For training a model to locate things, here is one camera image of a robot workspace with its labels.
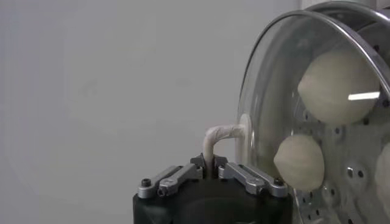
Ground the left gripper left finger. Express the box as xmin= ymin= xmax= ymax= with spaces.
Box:
xmin=136 ymin=153 xmax=205 ymax=200

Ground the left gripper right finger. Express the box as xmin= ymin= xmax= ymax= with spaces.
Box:
xmin=213 ymin=154 xmax=289 ymax=198

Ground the white steamed baozi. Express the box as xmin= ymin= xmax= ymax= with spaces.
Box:
xmin=374 ymin=142 xmax=390 ymax=214
xmin=297 ymin=50 xmax=381 ymax=125
xmin=273 ymin=134 xmax=325 ymax=192

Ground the round glass pot lid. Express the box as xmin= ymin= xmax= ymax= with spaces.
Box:
xmin=202 ymin=10 xmax=390 ymax=224

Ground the perforated steel steamer tray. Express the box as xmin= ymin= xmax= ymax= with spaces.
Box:
xmin=292 ymin=23 xmax=390 ymax=224

